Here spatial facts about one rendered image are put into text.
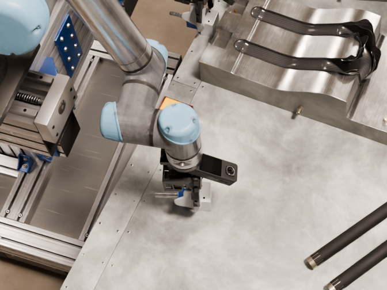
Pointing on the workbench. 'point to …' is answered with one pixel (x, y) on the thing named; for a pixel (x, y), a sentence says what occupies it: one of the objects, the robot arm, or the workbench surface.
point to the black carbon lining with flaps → (363, 73)
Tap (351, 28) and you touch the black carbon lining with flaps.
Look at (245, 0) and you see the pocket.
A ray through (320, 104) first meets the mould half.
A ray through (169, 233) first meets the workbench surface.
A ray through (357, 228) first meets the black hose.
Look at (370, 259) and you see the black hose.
